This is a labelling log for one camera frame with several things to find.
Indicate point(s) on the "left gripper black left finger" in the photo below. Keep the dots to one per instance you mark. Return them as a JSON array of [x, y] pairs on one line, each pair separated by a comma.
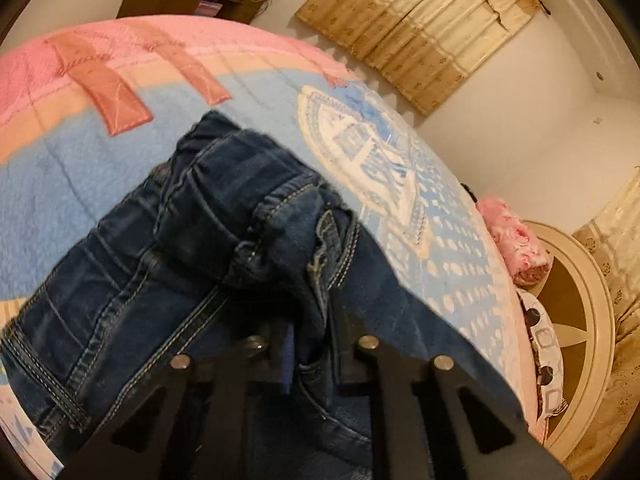
[[194, 419]]

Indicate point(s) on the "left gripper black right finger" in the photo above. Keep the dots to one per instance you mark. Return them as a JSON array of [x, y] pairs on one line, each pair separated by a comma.
[[431, 420]]

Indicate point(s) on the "dark blue denim jeans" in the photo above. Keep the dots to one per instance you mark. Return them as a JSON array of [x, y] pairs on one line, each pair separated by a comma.
[[232, 234]]

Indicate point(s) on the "white pillow with circles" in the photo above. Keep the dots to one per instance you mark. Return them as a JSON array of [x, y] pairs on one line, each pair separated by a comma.
[[548, 357]]

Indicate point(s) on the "pink floral folded blanket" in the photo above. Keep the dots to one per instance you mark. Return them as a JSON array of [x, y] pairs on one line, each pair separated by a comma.
[[526, 259]]

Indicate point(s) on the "cream and brown headboard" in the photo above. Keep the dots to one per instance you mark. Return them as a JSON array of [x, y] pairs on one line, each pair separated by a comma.
[[579, 306]]

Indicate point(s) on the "polka dot bed blanket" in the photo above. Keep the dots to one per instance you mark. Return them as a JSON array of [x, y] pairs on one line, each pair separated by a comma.
[[88, 113]]

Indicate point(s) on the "beige patterned window curtain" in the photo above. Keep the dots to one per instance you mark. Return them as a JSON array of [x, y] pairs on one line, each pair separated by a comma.
[[426, 49]]

